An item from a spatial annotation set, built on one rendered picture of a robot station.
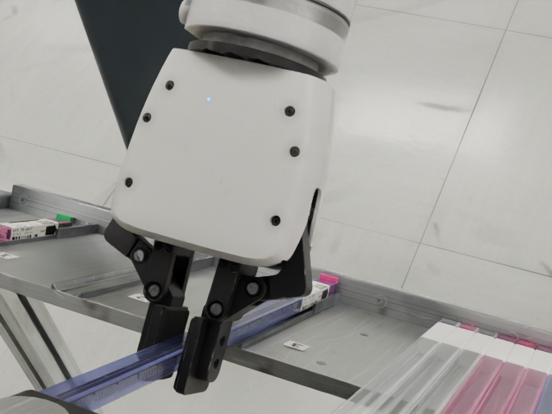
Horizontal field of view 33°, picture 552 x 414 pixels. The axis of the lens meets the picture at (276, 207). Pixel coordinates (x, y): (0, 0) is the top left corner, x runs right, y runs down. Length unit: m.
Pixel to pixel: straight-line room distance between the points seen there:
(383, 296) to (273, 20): 0.31
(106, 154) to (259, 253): 1.47
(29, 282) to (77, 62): 1.55
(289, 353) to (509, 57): 1.50
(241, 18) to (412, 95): 1.47
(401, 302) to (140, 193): 0.29
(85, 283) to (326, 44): 0.25
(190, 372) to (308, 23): 0.18
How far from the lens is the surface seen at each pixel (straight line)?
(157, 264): 0.48
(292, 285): 0.46
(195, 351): 0.47
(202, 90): 0.47
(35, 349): 1.00
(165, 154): 0.47
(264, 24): 0.46
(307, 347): 0.58
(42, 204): 0.83
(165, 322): 0.48
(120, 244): 0.50
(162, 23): 1.17
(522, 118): 1.87
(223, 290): 0.47
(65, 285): 0.61
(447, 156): 1.79
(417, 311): 0.71
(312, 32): 0.46
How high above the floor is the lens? 1.32
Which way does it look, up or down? 50 degrees down
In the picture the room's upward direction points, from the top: 10 degrees counter-clockwise
